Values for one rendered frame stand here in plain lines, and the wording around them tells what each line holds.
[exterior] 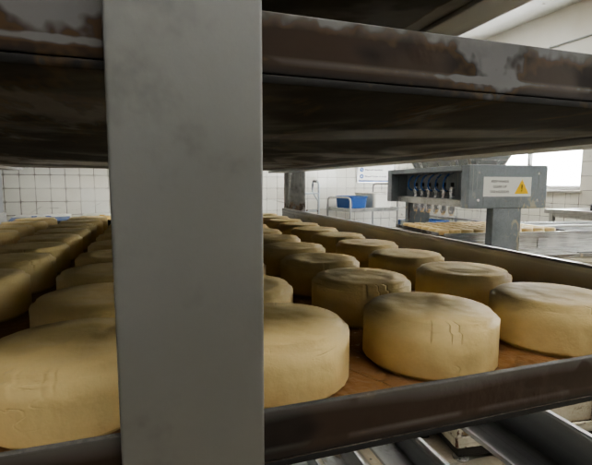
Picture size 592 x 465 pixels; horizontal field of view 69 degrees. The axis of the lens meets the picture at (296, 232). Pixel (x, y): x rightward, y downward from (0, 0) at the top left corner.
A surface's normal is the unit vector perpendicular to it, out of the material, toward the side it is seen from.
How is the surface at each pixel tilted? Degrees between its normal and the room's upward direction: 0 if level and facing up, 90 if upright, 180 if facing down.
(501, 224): 90
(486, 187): 90
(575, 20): 90
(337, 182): 90
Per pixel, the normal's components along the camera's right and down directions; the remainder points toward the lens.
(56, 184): 0.37, 0.11
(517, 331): -0.87, 0.05
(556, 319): -0.51, 0.10
